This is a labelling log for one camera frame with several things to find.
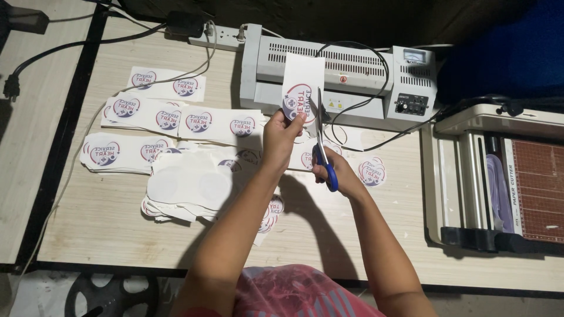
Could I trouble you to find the person's right hand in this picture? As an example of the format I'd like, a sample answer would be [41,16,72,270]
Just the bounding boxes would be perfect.
[311,147,363,200]

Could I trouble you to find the person's left hand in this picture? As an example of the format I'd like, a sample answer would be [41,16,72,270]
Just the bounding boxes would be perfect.
[263,108,307,167]

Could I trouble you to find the blue-handled scissors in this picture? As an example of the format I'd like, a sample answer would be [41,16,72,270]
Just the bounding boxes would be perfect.
[308,87,339,193]

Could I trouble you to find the white logo sticker sheet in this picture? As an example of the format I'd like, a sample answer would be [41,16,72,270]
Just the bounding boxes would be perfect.
[281,52,326,125]

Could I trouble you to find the stack of round cut stickers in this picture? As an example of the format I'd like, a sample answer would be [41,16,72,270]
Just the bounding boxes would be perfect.
[253,194,285,247]
[357,156,388,188]

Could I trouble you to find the grey laminator machine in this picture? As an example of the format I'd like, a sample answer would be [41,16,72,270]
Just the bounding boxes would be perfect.
[239,23,438,133]

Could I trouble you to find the person's pink patterned garment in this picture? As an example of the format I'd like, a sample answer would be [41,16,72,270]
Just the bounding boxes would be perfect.
[233,264,387,317]

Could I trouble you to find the pile of blank cut-out sheets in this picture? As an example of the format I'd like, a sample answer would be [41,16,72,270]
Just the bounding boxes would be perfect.
[140,147,266,223]

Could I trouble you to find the beige paper cutter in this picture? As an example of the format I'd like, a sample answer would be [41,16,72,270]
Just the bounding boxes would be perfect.
[420,103,564,257]

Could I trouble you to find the white power strip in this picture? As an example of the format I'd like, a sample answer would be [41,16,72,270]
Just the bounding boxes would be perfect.
[188,24,246,53]

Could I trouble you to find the pile of printed logo sheets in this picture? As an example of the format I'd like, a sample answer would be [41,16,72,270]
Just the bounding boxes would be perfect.
[79,65,365,177]

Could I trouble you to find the black power adapter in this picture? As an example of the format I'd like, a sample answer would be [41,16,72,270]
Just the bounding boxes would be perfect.
[165,11,206,39]

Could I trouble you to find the blue cloth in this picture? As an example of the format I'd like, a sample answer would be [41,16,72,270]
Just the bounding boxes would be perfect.
[436,0,564,105]

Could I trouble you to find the black spoked wheel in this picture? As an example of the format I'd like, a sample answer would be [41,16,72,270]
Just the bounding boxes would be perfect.
[65,272,160,317]

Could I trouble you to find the black box device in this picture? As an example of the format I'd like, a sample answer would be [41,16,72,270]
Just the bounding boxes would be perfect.
[0,0,50,36]

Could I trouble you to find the black laminator cable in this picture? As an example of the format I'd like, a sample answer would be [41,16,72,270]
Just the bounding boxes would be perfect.
[314,41,443,153]

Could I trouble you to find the black cable with plug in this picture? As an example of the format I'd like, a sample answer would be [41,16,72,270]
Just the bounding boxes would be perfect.
[3,21,168,103]

